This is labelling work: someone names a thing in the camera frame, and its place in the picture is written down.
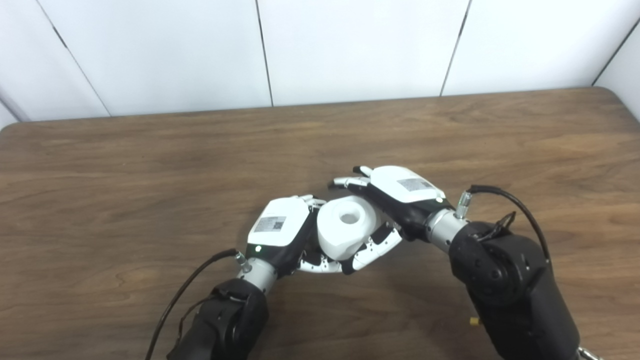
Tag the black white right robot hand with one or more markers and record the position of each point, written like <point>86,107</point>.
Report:
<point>405,192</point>

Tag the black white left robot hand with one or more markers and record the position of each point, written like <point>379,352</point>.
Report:
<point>277,227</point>

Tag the round white piece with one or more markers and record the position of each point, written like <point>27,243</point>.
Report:
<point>345,227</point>

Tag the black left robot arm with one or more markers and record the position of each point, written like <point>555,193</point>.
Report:
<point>230,315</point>

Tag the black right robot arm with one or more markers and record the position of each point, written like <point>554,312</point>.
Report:
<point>510,285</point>

